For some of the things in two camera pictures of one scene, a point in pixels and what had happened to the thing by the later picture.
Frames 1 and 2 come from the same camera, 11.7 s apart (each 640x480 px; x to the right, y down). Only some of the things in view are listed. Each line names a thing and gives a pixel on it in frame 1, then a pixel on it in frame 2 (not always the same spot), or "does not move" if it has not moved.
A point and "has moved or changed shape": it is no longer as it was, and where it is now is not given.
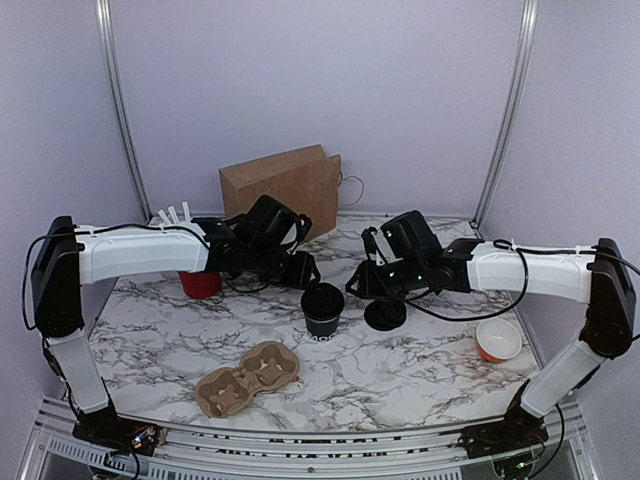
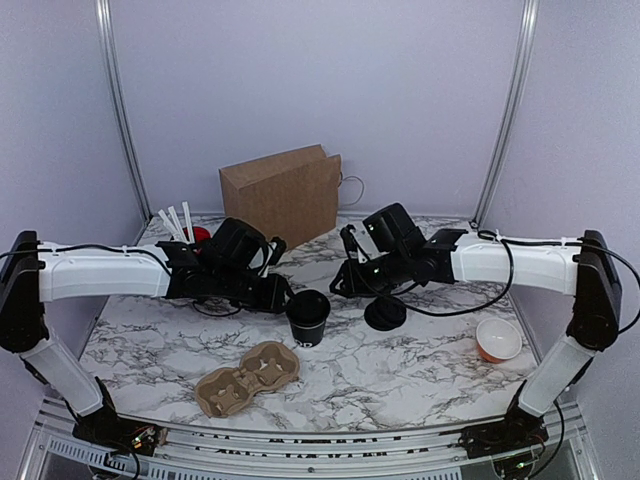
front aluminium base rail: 189,453 does not move
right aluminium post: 529,23 does not move
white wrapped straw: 173,214 does not move
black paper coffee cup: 322,330 → 307,337
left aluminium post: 103,16 does not move
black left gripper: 300,275 → 273,300
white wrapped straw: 186,211 does not move
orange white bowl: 498,340 does not move
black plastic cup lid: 323,301 has moved or changed shape
